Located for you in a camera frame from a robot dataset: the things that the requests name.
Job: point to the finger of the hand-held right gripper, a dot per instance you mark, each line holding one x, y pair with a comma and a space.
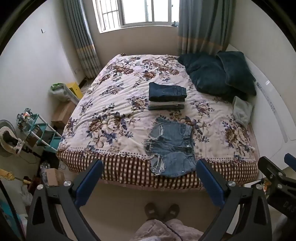
269, 165
291, 159

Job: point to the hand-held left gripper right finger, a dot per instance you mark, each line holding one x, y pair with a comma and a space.
210, 185

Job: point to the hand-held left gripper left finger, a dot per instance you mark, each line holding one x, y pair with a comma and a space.
89, 183

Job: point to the light blue denim shorts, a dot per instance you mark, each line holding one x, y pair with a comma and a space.
171, 148

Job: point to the folded beige pants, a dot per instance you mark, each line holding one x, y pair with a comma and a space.
166, 102

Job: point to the small cardboard box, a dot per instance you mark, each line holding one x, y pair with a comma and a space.
55, 177

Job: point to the person's right slipper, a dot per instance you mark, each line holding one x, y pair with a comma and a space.
173, 211

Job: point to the person's slipper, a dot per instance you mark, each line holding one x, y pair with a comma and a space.
173, 211
151, 210

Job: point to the clear plastic bottle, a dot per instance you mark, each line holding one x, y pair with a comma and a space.
44, 172

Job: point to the white bed headboard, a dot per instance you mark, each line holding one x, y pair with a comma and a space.
270, 104

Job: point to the grey crumpled cloth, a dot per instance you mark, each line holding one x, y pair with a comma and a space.
241, 111

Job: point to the person's pajama legs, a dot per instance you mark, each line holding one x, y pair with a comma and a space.
166, 231

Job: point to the white plastic bag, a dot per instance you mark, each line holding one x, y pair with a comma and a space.
26, 195

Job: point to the person's left slipper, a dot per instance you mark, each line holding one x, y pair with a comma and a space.
151, 210

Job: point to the teal shelf rack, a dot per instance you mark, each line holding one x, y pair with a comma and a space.
47, 134

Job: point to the large cardboard box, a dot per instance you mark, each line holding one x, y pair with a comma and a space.
63, 113

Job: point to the floral bed blanket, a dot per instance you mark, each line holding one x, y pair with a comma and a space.
118, 109

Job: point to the folded grey jeans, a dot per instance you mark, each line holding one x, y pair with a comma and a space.
165, 107

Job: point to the yellow box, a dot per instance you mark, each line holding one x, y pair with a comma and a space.
76, 90

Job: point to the clear plastic bag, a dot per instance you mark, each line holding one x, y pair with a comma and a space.
61, 92

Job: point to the dark teal pillow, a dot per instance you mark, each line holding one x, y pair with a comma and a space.
238, 71
205, 74

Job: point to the folded dark blue jeans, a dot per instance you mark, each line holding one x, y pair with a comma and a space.
165, 91

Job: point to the grey-blue striped curtain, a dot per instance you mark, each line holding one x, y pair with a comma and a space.
81, 41
201, 27

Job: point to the window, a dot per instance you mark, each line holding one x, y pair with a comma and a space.
138, 11

